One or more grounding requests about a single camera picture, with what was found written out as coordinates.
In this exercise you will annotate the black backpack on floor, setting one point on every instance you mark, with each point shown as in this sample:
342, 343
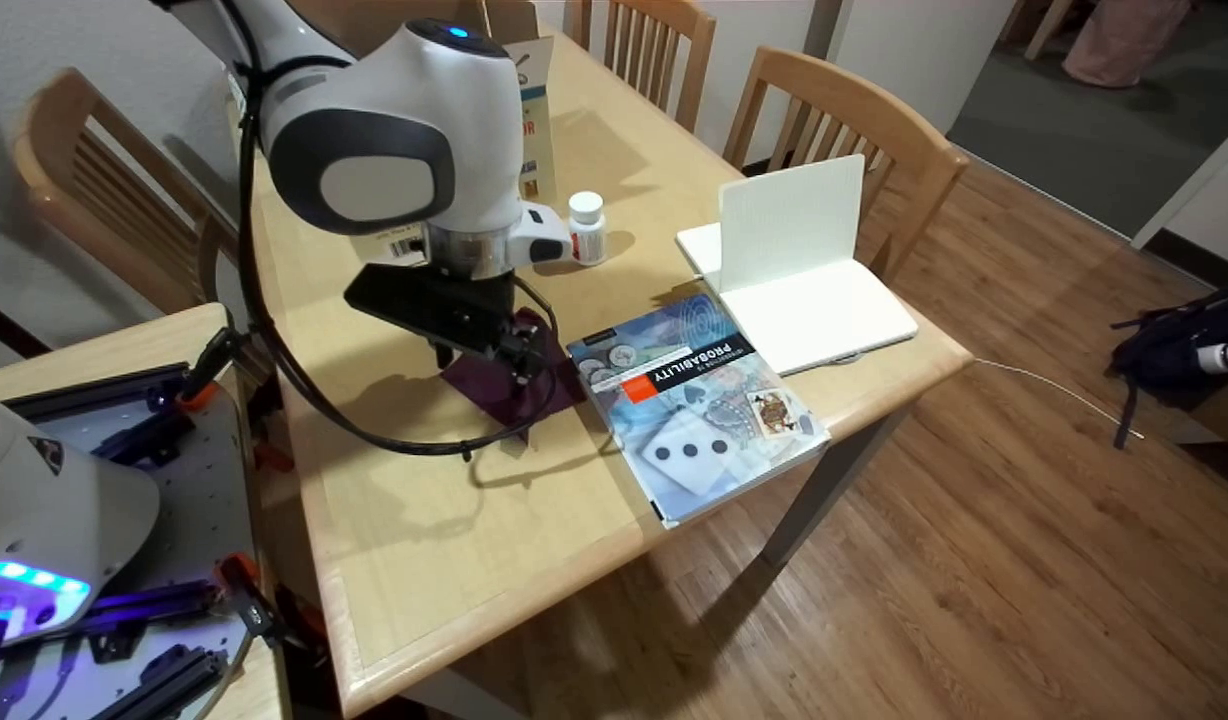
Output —
1175, 352

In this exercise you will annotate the wooden side table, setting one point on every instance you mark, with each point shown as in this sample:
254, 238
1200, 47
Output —
166, 638

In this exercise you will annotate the wooden chair left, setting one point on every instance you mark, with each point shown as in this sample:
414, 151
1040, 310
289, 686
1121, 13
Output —
126, 200

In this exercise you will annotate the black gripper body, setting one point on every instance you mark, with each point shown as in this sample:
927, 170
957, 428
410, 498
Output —
450, 310

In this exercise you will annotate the white pill bottle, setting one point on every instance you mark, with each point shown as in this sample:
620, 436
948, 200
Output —
589, 234

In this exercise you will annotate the wooden chair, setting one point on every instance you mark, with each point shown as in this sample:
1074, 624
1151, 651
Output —
126, 200
797, 108
655, 47

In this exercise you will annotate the pink clothed person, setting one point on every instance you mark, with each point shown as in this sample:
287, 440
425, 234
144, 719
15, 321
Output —
1121, 42

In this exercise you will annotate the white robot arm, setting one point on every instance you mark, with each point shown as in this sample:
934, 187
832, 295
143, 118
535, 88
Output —
466, 246

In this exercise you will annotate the blue dice cover book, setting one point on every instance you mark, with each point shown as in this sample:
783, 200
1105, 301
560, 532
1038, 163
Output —
695, 411

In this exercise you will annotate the wooden chair far middle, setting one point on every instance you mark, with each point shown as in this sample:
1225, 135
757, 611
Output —
655, 47

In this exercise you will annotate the black clamp orange handle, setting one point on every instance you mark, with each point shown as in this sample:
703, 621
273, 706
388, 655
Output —
168, 386

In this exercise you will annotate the open white book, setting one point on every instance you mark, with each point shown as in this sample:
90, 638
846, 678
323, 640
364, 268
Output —
784, 267

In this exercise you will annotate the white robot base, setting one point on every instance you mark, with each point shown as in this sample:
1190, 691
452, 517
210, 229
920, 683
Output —
71, 523

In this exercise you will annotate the wooden chair right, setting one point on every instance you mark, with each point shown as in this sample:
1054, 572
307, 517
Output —
797, 108

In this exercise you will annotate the maroon cloth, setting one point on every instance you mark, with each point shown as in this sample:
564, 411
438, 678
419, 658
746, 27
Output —
518, 400

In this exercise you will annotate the printed carton box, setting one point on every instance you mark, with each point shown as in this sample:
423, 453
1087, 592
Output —
535, 94

